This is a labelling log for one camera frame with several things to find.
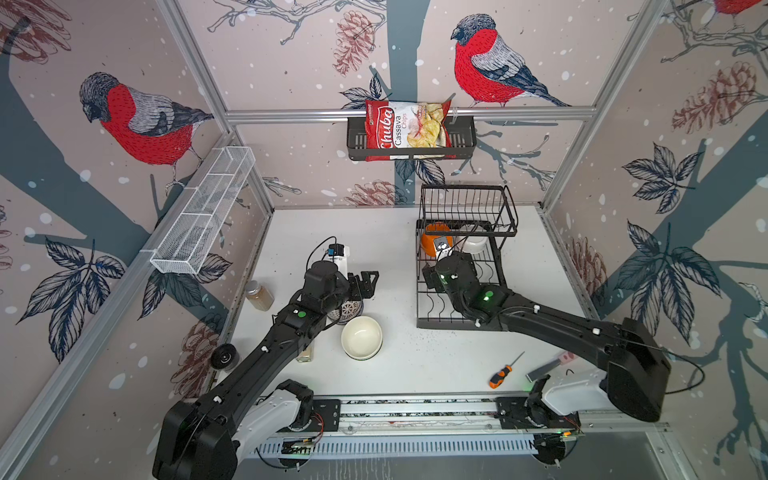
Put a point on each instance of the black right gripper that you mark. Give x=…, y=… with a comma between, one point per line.
x=431, y=278

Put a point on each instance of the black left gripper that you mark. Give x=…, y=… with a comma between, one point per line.
x=368, y=288

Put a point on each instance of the orange plastic bowl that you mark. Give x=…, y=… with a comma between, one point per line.
x=431, y=231

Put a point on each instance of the cream ceramic bowl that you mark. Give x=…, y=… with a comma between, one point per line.
x=362, y=338

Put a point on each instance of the white plastic bowl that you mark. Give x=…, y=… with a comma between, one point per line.
x=474, y=245

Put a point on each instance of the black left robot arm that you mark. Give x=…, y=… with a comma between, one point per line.
x=204, y=439

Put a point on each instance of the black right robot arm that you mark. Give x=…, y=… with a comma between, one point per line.
x=637, y=372

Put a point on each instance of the patterned ceramic bowl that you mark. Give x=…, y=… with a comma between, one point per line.
x=346, y=312

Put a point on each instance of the small beige bottle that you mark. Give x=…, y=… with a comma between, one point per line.
x=307, y=355

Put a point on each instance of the glass jar with amber contents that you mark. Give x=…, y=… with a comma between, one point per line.
x=258, y=295

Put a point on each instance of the black round lid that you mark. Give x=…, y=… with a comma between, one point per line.
x=225, y=357

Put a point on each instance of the red cassava chips bag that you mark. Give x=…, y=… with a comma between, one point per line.
x=406, y=125

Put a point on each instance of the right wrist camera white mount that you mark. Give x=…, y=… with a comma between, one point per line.
x=443, y=247

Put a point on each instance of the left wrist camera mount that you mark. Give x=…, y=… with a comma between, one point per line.
x=339, y=254

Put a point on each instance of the black wire dish rack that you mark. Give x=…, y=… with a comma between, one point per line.
x=470, y=221

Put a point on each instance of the orange handled screwdriver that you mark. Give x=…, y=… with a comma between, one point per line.
x=498, y=378

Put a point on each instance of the black wall basket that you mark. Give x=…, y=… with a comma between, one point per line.
x=460, y=133

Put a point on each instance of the white wire wall shelf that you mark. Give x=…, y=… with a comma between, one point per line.
x=195, y=229

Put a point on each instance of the aluminium frame corner post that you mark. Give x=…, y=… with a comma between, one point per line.
x=183, y=36

